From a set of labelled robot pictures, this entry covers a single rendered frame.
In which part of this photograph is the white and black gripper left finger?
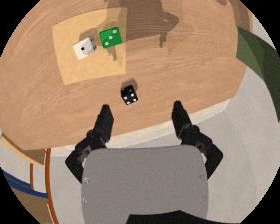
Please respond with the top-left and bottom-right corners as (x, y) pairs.
(65, 104), (114, 184)

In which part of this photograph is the green die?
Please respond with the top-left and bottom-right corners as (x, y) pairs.
(99, 27), (122, 49)

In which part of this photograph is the black die with white pips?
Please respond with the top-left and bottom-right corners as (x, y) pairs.
(120, 85), (138, 105)

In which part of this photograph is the tan flat square mat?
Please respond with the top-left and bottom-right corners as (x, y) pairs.
(52, 7), (127, 85)

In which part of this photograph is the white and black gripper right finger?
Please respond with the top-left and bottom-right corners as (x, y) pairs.
(171, 100), (223, 179)

